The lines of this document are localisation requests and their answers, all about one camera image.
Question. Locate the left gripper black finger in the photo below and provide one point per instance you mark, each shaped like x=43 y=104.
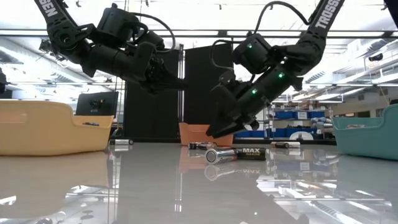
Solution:
x=171 y=91
x=168 y=81

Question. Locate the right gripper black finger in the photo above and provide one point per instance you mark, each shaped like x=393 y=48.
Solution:
x=230 y=127
x=224 y=136

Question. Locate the small dark battery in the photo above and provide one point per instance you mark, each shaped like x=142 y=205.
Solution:
x=203 y=146

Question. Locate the black MAX alkaline battery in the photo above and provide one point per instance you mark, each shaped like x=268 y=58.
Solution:
x=252 y=154

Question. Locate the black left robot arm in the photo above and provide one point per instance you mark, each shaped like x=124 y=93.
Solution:
x=62 y=37

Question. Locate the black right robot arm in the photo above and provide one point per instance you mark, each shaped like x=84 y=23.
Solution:
x=323 y=18

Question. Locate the black partition screen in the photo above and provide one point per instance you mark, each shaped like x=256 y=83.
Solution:
x=155 y=109

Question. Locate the blue storage bin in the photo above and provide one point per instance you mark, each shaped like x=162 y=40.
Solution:
x=281 y=133
x=286 y=115
x=255 y=134
x=316 y=114

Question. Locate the orange plastic bin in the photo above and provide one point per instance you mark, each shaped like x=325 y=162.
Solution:
x=192 y=137

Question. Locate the black monitor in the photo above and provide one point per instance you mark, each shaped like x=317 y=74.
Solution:
x=96 y=104

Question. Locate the yellow plastic bin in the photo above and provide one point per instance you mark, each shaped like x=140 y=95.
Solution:
x=46 y=130

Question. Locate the green plastic bin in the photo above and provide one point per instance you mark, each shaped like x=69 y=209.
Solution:
x=367 y=140

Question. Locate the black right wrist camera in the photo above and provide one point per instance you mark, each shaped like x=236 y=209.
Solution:
x=227 y=79

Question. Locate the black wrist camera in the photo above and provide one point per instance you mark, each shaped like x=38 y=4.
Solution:
x=227 y=79
x=152 y=39

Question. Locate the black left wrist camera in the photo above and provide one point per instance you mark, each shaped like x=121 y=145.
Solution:
x=152 y=39

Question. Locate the black overhead frame beam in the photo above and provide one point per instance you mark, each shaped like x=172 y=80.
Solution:
x=199 y=33

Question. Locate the black ceiling camera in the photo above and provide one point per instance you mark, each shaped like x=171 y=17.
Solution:
x=375 y=57

